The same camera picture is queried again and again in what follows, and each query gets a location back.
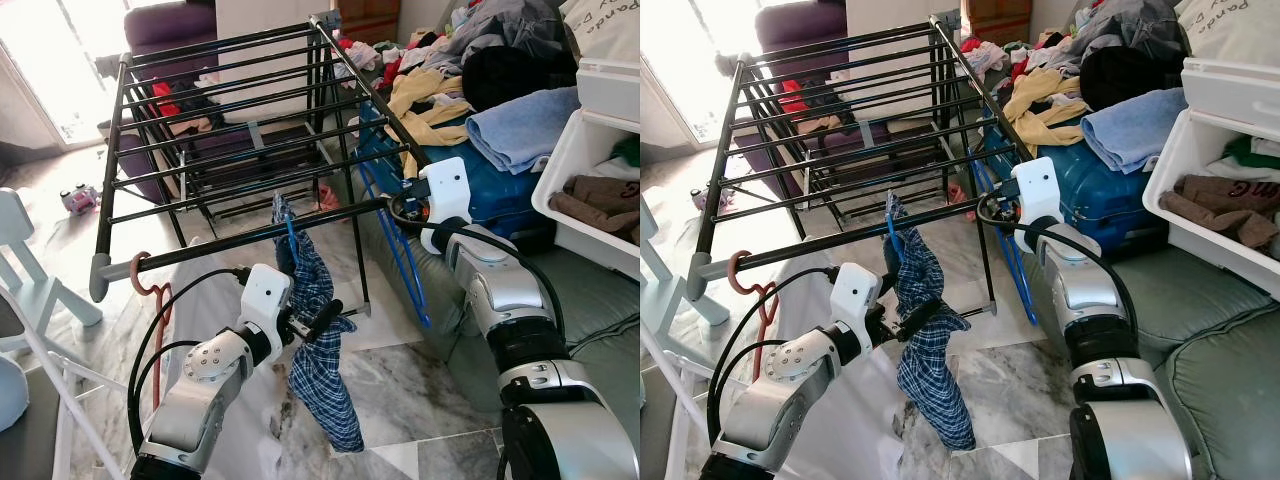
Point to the blue plaid garment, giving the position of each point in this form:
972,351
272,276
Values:
320,370
935,380

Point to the blue plastic hanger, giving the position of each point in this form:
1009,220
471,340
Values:
1031,305
421,305
291,240
893,240

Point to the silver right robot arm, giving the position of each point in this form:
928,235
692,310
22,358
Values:
1090,290
500,290

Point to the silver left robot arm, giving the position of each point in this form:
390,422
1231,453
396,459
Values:
195,400
770,400

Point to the pink plastic hanger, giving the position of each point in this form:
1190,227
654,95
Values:
770,310
163,330

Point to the blue hard suitcase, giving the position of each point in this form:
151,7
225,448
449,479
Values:
1100,190
500,195

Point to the black metal drying rack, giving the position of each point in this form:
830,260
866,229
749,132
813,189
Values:
830,242
220,243

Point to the light blue towel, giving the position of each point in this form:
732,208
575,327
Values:
525,130
1135,135

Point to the black bundled garment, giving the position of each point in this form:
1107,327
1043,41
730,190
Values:
1125,80
510,80

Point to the brown garment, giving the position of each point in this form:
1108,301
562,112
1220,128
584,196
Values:
600,195
1220,200

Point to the white rectangular cushion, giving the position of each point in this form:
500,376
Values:
265,60
890,60

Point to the brown cardboard box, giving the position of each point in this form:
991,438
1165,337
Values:
370,15
995,15

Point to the grey clothes pile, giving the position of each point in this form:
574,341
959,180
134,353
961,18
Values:
500,30
1130,25

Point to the grey-green leather sofa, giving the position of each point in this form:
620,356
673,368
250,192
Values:
600,300
1230,380

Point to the white metal folding stand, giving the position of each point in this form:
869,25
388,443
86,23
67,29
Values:
90,375
685,378

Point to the white plastic storage bin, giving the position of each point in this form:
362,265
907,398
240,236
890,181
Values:
600,95
1230,95

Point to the pink toy car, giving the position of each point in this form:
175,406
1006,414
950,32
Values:
80,200
707,198

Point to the green garment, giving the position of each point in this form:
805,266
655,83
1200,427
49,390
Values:
1255,150
628,152

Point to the red garment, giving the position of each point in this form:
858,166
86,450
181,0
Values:
795,97
168,100

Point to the light blue child chair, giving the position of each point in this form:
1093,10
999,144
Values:
30,285
650,285

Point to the white printed pillow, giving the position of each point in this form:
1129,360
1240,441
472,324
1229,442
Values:
605,35
1235,35

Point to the purple sofa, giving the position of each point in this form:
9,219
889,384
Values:
800,25
170,25

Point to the bright window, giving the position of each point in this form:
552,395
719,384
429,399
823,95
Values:
690,60
50,60

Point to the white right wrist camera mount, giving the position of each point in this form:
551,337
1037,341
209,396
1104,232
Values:
1038,190
447,190

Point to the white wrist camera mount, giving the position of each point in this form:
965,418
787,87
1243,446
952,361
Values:
447,190
857,295
265,295
1038,190

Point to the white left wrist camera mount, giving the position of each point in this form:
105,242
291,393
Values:
265,295
857,295

